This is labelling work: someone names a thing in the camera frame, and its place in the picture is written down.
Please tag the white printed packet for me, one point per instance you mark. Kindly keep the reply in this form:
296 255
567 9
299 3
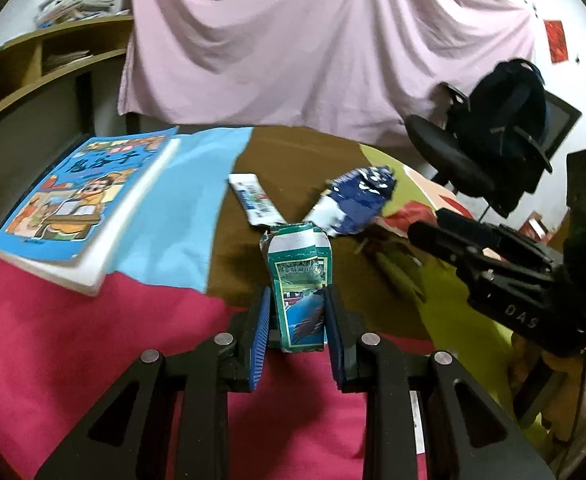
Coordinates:
255 199

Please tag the red paper wall decoration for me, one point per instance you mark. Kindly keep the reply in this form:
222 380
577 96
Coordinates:
556 42

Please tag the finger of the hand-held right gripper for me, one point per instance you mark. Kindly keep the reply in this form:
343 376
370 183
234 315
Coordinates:
493 237
438 240

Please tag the blue and white crumpled wrapper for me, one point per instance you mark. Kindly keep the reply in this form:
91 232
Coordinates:
358 195

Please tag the pink hanging sheet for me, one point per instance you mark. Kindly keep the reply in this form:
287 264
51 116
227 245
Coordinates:
298 35

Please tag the green and white carton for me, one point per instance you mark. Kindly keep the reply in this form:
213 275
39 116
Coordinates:
298 285

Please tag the black office chair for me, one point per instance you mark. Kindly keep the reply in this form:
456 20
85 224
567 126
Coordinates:
443 150

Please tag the colourful printed blanket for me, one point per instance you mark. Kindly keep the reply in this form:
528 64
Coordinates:
48 360

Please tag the pile of books and papers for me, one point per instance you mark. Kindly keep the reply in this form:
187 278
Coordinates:
78 2

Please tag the dark blue backpack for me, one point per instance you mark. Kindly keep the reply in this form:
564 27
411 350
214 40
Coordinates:
503 110

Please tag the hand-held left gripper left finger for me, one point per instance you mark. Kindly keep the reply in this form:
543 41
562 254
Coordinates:
259 335

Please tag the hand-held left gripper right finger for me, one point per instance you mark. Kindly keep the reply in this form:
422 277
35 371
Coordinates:
334 335

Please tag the blue children's picture book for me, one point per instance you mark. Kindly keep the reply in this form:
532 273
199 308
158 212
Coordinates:
73 200

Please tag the wooden shelf unit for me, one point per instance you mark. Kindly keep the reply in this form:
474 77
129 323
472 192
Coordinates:
23 60

